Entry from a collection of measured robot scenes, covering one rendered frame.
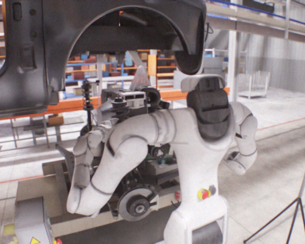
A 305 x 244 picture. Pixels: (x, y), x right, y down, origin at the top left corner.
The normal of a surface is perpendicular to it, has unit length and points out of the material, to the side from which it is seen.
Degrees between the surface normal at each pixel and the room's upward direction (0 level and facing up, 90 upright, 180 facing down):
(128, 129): 50
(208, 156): 113
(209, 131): 76
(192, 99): 89
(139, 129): 64
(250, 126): 92
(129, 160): 105
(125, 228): 90
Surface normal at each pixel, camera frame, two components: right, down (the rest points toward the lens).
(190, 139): -0.48, 0.29
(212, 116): 0.15, 0.04
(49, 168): 0.44, 0.26
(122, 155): 0.19, 0.46
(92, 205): 0.00, 0.58
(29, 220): 0.00, -0.96
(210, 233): 0.32, -0.51
